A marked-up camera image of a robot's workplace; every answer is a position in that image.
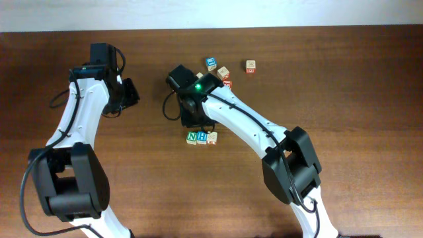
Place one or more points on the blue top wooden block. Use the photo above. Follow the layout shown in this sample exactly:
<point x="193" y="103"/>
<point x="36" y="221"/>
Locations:
<point x="211" y="63"/>

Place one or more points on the green N wooden block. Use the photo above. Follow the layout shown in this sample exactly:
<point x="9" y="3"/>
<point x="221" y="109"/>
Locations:
<point x="191" y="138"/>

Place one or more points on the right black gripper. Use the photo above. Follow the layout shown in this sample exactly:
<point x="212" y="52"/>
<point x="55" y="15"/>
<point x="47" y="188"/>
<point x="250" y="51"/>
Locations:
<point x="192" y="120"/>

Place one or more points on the number 2 wooden block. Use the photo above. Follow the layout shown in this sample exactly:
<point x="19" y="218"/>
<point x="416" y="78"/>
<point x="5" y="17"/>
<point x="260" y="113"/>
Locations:
<point x="212" y="138"/>

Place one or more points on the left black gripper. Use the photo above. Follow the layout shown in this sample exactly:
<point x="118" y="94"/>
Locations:
<point x="131" y="96"/>

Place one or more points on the far right red block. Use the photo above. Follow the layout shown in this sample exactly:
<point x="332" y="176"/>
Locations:
<point x="250" y="66"/>

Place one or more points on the blue H wooden block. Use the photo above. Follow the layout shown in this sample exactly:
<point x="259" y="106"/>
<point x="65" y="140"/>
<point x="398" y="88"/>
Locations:
<point x="202" y="138"/>

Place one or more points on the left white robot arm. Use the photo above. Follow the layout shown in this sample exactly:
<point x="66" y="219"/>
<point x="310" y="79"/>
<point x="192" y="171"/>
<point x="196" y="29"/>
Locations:
<point x="70" y="182"/>

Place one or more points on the plain top red-side block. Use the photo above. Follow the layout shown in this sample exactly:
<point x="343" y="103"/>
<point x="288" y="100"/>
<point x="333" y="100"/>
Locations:
<point x="223" y="73"/>

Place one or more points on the red R wooden block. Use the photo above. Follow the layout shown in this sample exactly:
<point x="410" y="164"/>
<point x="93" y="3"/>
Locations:
<point x="228" y="83"/>

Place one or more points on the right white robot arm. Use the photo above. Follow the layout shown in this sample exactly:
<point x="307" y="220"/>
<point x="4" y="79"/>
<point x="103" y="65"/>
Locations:
<point x="290" y="164"/>

